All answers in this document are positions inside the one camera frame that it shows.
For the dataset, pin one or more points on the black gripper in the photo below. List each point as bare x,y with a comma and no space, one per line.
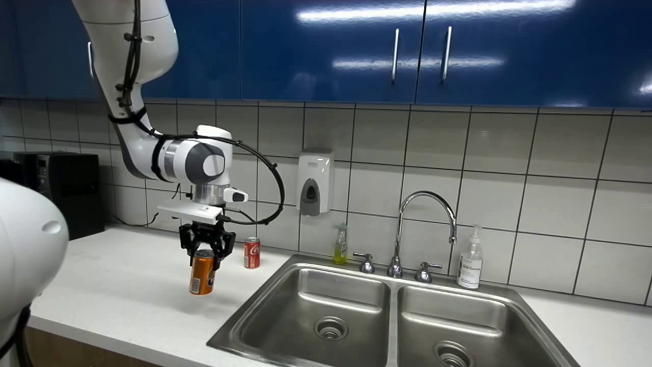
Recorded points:
207,234

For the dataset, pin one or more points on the green dish soap bottle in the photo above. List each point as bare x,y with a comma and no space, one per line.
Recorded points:
340,250

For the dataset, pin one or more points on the red soda can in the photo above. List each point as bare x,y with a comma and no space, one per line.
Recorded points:
252,253

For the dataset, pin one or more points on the stainless steel double sink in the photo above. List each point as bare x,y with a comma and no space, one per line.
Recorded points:
353,298

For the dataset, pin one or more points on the chrome sink faucet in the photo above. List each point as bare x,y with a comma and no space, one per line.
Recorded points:
365,264

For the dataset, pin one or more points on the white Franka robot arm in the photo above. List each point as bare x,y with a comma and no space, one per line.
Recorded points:
129,41

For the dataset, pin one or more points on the white wall soap dispenser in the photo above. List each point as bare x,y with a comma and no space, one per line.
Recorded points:
315,180

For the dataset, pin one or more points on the white pump soap bottle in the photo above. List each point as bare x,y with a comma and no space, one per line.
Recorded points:
469,268

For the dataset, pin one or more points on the chrome gooseneck faucet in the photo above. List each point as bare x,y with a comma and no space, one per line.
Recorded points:
428,198

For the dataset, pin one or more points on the black countertop appliance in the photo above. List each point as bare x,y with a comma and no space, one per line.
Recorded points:
68,194

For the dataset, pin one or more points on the orange soda can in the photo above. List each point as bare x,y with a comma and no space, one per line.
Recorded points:
203,275

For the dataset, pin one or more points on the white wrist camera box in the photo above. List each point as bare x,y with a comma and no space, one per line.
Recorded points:
193,213

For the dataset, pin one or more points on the wooden lower cabinet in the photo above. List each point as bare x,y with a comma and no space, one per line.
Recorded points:
82,353

